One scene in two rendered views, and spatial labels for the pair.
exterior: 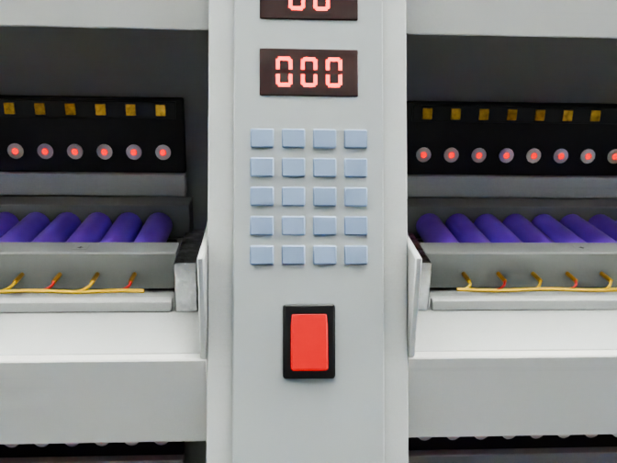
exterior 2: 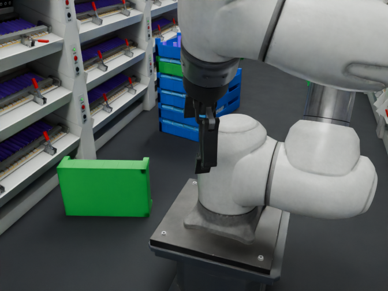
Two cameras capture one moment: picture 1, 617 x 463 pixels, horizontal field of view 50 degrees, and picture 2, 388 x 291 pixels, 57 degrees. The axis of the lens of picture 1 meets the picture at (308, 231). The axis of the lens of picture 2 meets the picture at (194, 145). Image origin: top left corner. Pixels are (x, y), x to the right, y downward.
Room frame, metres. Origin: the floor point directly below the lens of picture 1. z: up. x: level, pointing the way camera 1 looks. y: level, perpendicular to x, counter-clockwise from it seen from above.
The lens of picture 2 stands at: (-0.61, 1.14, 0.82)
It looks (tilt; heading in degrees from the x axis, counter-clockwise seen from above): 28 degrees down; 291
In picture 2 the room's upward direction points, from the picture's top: straight up
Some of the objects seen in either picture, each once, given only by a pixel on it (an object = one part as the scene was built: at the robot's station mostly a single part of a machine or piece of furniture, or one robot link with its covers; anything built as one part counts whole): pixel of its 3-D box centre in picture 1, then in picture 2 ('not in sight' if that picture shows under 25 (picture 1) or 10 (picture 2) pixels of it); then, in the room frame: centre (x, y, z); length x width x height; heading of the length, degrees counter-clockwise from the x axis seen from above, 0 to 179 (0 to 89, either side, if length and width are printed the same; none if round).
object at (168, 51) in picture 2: not in sight; (193, 47); (0.01, -0.48, 0.44); 0.30 x 0.20 x 0.08; 168
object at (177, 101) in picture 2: not in sight; (193, 94); (0.01, -0.48, 0.20); 0.30 x 0.20 x 0.08; 168
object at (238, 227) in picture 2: not in sight; (229, 201); (-0.42, 0.38, 0.24); 0.22 x 0.18 x 0.06; 90
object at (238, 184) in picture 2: not in sight; (235, 160); (-0.43, 0.39, 0.38); 0.18 x 0.16 x 0.22; 0
